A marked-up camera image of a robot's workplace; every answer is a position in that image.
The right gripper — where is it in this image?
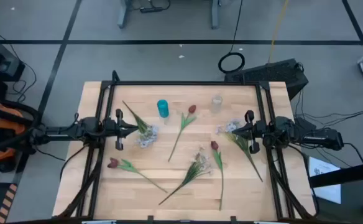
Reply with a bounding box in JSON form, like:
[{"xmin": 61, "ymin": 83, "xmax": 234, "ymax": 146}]
[{"xmin": 231, "ymin": 110, "xmax": 268, "ymax": 155}]

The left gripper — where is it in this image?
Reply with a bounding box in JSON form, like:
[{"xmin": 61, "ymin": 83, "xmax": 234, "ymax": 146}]
[{"xmin": 103, "ymin": 108, "xmax": 139, "ymax": 151}]

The red artificial tulip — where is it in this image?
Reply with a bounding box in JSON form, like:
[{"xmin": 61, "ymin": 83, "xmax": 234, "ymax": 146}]
[
  {"xmin": 168, "ymin": 105, "xmax": 198, "ymax": 163},
  {"xmin": 210, "ymin": 140, "xmax": 226, "ymax": 212}
]

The teal glass vase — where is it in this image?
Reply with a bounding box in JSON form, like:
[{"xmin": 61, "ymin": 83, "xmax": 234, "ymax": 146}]
[{"xmin": 156, "ymin": 99, "xmax": 170, "ymax": 119}]

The green stem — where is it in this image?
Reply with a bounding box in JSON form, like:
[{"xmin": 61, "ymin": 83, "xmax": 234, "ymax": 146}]
[{"xmin": 107, "ymin": 157, "xmax": 168, "ymax": 194}]

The clear glass vase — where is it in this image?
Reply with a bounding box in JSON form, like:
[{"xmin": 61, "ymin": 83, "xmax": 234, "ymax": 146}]
[{"xmin": 211, "ymin": 95, "xmax": 224, "ymax": 114}]

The black power adapter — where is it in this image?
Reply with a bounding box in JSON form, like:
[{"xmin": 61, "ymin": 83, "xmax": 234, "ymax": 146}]
[{"xmin": 294, "ymin": 116, "xmax": 313, "ymax": 130}]

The white paper sheet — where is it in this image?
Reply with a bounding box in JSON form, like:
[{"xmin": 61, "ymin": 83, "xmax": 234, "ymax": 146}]
[{"xmin": 307, "ymin": 156, "xmax": 342, "ymax": 205}]

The grey desk leg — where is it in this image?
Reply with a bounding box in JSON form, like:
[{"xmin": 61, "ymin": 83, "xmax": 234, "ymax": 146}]
[
  {"xmin": 117, "ymin": 0, "xmax": 133, "ymax": 30},
  {"xmin": 211, "ymin": 0, "xmax": 223, "ymax": 30}
]

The black metal beam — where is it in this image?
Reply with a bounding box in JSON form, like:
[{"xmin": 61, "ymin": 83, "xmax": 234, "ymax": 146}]
[{"xmin": 308, "ymin": 159, "xmax": 363, "ymax": 189}]

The black power strip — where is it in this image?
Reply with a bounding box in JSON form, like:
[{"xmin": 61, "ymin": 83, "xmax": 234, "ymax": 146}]
[{"xmin": 139, "ymin": 6, "xmax": 165, "ymax": 14}]

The orange and black vacuum cleaner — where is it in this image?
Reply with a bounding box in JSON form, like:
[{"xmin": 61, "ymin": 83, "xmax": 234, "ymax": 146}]
[{"xmin": 0, "ymin": 97, "xmax": 46, "ymax": 174}]

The black metal table frame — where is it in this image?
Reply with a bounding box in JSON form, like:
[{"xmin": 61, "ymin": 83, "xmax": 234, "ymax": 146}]
[{"xmin": 57, "ymin": 70, "xmax": 318, "ymax": 220}]

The black coiled cable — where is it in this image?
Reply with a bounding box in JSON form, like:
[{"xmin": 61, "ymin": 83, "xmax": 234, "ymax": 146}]
[{"xmin": 217, "ymin": 0, "xmax": 246, "ymax": 75}]

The yellow cable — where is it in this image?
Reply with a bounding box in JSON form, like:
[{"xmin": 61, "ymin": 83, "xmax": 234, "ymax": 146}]
[{"xmin": 267, "ymin": 0, "xmax": 291, "ymax": 65}]

